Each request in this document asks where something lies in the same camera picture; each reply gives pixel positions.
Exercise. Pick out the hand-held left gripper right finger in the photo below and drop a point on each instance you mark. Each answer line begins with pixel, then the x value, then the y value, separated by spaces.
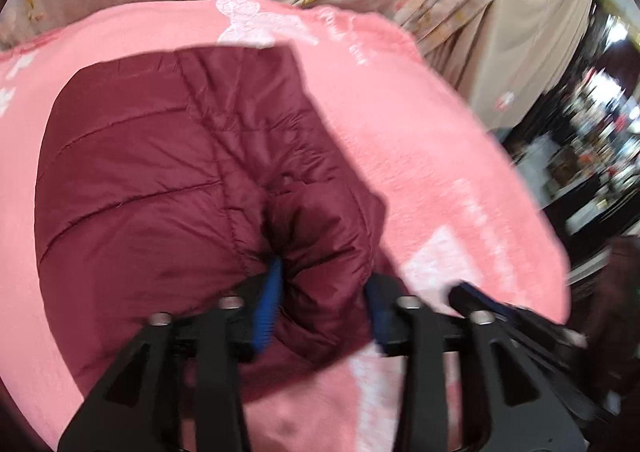
pixel 380 317

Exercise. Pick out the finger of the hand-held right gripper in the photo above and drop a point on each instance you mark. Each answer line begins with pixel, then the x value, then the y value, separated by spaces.
pixel 500 314

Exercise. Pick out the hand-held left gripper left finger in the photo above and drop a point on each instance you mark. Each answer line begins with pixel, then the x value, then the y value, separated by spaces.
pixel 267 307

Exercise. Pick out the maroon puffer jacket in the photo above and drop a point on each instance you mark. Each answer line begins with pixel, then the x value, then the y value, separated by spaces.
pixel 150 171

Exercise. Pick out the pink printed blanket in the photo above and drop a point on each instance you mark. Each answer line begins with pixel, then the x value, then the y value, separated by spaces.
pixel 435 171

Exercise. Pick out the dark shelving with goods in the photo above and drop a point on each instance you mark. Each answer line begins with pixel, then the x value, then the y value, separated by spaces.
pixel 590 131

